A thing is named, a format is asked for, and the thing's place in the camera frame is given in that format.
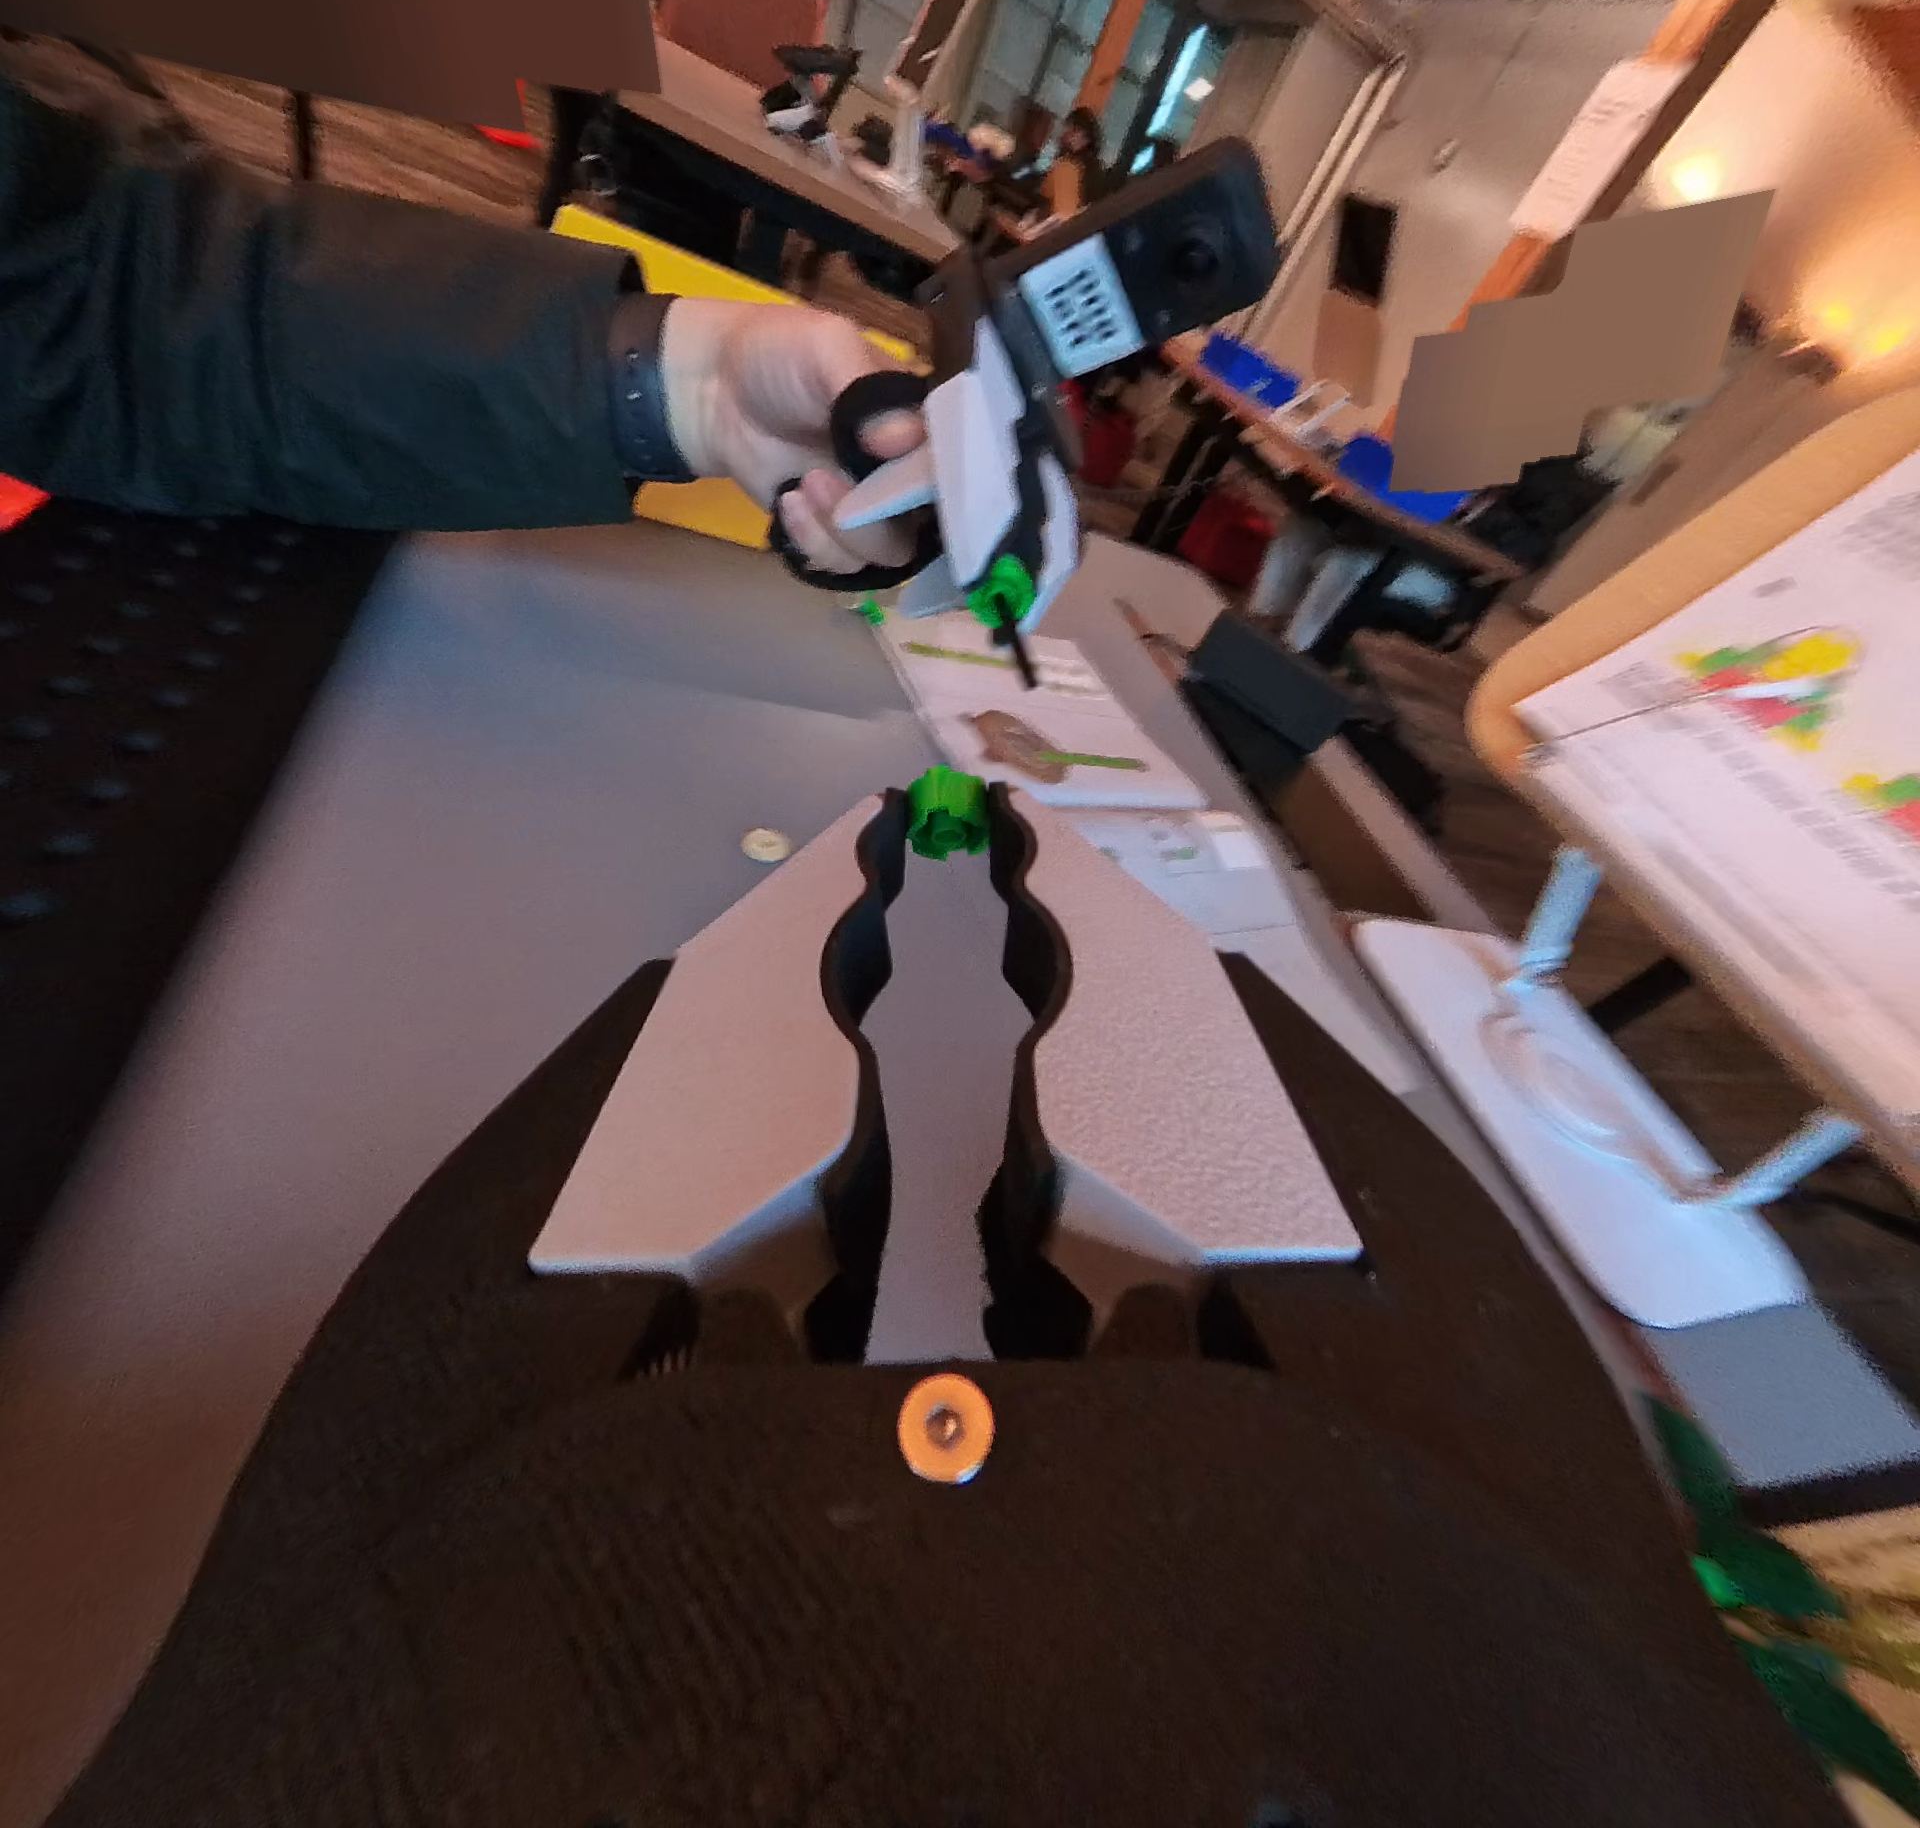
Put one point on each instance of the light wooden board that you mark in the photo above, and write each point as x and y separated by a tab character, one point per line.
1621	569

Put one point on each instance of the black axle rod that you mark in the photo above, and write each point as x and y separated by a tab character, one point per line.
1021	655

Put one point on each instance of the blue plastic bin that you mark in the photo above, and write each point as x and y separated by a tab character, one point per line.
1252	369
1396	478

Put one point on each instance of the grey desk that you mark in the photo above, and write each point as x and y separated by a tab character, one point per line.
525	749

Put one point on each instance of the long wooden table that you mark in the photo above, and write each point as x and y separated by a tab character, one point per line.
1306	455

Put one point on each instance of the grey background table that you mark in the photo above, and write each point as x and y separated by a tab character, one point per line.
780	149

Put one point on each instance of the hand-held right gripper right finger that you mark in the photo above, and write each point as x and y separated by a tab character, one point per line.
1186	1110

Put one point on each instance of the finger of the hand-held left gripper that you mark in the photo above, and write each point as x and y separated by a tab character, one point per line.
1057	531
975	464

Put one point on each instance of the black wrist band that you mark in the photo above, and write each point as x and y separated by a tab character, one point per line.
646	389

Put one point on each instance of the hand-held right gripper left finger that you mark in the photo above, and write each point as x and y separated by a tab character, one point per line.
705	1110

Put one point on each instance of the red container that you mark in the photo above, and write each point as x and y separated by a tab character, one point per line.
1102	440
1223	531

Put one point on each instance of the black device with green lights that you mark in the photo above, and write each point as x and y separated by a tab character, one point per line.
1267	689

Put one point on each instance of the white paper sign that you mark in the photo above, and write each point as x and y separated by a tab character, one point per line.
1591	149

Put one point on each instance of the green toy bamboo leaves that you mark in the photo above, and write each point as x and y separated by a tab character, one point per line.
1770	1575

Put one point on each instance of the person's left forearm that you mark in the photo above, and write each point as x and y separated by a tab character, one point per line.
301	358

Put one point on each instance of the green round stalk segment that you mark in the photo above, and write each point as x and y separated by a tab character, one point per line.
946	813
997	594

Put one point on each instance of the open instruction booklet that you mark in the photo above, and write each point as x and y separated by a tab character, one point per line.
1050	734

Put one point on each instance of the printed instruction sheet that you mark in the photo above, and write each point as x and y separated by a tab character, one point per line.
1726	763

